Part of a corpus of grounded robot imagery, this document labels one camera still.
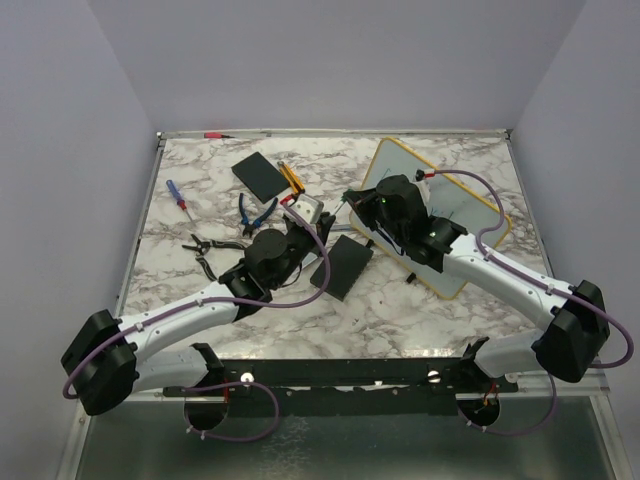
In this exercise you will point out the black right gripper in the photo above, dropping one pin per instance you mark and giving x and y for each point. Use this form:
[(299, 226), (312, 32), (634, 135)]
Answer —
[(361, 203)]

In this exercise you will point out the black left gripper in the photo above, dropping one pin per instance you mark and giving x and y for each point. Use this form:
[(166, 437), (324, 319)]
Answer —
[(323, 228)]

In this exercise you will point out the yellow framed whiteboard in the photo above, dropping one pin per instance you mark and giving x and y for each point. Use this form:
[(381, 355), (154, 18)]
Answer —
[(448, 198)]

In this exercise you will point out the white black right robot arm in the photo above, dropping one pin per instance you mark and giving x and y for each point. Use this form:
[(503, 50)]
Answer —
[(569, 321)]

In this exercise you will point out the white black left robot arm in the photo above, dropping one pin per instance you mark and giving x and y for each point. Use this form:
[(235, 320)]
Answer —
[(104, 360)]

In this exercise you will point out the white grey rectangular eraser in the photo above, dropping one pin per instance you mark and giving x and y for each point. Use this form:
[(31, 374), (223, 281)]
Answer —
[(308, 260)]

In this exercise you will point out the large dark grey foam block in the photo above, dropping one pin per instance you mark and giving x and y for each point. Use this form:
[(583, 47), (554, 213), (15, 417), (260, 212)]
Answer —
[(348, 260)]

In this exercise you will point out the yellow black utility knife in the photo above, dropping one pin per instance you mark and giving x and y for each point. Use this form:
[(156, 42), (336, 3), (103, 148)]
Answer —
[(295, 183)]

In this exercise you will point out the small dark grey foam block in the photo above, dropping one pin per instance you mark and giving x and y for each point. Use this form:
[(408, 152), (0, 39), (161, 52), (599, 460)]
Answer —
[(262, 179)]

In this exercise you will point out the blue red screwdriver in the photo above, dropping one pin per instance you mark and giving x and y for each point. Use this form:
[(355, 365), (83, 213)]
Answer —
[(178, 198)]

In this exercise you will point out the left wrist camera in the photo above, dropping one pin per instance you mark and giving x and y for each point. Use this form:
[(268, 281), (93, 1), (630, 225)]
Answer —
[(303, 208)]

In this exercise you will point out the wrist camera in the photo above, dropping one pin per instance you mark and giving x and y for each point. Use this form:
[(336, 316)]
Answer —
[(422, 178), (303, 208)]

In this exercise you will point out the blue handled pliers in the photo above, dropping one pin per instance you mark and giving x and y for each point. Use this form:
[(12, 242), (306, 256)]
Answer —
[(252, 220)]

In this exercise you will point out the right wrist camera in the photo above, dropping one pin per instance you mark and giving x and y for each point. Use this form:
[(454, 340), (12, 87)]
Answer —
[(422, 178)]

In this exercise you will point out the black front mounting rail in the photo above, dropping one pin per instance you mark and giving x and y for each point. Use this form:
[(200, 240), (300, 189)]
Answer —
[(350, 387)]

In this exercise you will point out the red marker on rail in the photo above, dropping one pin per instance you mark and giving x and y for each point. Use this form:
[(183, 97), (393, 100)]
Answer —
[(217, 135)]

